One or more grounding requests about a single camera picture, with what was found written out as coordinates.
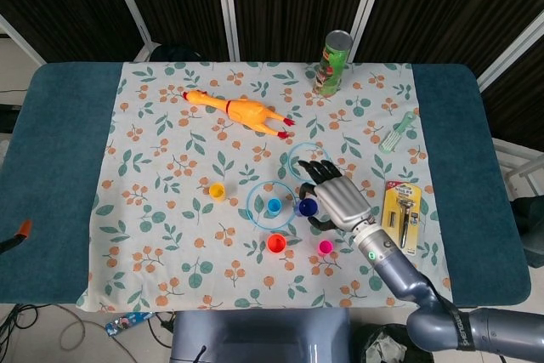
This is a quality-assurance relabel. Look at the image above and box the black orange-tipped left robot hand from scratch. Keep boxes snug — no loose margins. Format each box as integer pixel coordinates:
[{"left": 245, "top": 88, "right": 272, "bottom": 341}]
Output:
[{"left": 0, "top": 218, "right": 33, "bottom": 256}]

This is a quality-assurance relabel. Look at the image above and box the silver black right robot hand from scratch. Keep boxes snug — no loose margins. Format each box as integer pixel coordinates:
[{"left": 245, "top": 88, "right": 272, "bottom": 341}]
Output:
[{"left": 297, "top": 159, "right": 377, "bottom": 232}]

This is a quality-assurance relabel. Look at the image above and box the dark blue plastic cup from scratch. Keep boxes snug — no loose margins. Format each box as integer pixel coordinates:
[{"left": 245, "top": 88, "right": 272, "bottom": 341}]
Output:
[{"left": 297, "top": 197, "right": 320, "bottom": 218}]

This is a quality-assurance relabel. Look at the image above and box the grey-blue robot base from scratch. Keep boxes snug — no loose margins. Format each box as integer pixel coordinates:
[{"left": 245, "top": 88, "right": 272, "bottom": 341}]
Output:
[{"left": 169, "top": 309, "right": 352, "bottom": 363}]

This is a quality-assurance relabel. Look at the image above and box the orange plastic cup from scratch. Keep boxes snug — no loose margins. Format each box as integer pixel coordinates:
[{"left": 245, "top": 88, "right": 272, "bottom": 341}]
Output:
[{"left": 267, "top": 233, "right": 288, "bottom": 255}]

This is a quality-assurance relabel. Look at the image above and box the razor in yellow blister pack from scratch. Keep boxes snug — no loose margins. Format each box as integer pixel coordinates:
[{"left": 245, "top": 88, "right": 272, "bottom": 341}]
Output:
[{"left": 381, "top": 179, "right": 423, "bottom": 257}]

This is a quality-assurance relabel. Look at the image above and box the teal table cover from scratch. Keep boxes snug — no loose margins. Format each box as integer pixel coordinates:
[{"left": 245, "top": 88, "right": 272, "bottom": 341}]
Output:
[{"left": 0, "top": 60, "right": 532, "bottom": 309}]

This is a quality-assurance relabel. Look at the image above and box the light green comb brush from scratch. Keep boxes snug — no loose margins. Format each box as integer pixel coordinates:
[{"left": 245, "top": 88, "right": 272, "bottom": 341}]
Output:
[{"left": 378, "top": 111, "right": 420, "bottom": 155}]

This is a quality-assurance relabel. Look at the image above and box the green chips can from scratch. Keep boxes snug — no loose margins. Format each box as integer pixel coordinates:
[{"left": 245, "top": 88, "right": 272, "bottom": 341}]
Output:
[{"left": 312, "top": 30, "right": 354, "bottom": 98}]

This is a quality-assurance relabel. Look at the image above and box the yellow rubber chicken toy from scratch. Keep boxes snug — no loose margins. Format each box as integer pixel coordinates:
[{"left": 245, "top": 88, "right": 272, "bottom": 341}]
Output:
[{"left": 182, "top": 89, "right": 296, "bottom": 140}]

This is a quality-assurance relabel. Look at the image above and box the colourful printed packet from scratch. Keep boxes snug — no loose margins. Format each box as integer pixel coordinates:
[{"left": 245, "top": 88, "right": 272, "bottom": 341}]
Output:
[{"left": 105, "top": 311, "right": 154, "bottom": 337}]

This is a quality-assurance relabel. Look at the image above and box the black trash bag bin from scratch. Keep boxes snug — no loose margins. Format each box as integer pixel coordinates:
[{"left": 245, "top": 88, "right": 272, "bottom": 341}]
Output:
[{"left": 352, "top": 323, "right": 434, "bottom": 363}]

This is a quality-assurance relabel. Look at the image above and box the floral leaf print tablecloth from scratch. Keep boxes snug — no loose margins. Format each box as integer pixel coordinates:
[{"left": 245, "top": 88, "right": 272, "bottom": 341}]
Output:
[{"left": 75, "top": 60, "right": 454, "bottom": 312}]

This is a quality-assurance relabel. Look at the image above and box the white metal rack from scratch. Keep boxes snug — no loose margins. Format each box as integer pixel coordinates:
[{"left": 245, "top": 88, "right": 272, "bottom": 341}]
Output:
[{"left": 491, "top": 137, "right": 544, "bottom": 188}]

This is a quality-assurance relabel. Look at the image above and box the dark teal fabric seat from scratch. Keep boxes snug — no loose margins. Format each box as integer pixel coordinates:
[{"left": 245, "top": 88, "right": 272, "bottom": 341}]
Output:
[{"left": 509, "top": 196, "right": 544, "bottom": 269}]

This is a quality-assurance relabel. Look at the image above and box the white-framed dark partition screen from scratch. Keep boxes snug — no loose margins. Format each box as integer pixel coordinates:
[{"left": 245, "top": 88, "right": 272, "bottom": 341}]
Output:
[{"left": 0, "top": 0, "right": 544, "bottom": 139}]

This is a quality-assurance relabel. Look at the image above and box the black bag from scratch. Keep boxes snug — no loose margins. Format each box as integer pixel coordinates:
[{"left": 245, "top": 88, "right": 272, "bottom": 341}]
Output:
[{"left": 150, "top": 43, "right": 206, "bottom": 63}]

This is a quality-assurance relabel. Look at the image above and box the small light blue ring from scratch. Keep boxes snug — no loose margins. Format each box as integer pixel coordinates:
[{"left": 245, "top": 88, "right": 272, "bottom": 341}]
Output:
[{"left": 287, "top": 141, "right": 332, "bottom": 182}]

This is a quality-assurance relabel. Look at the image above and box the large light blue ring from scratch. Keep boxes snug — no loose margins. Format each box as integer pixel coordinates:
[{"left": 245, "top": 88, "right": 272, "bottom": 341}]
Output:
[{"left": 246, "top": 180, "right": 298, "bottom": 229}]

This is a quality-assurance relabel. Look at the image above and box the black floor cable bundle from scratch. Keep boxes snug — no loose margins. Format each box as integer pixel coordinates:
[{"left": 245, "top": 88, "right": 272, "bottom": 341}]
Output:
[{"left": 0, "top": 303, "right": 42, "bottom": 363}]

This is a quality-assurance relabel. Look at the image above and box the grey floor cable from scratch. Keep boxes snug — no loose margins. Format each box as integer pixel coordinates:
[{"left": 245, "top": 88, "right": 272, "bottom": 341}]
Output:
[{"left": 58, "top": 308, "right": 108, "bottom": 352}]

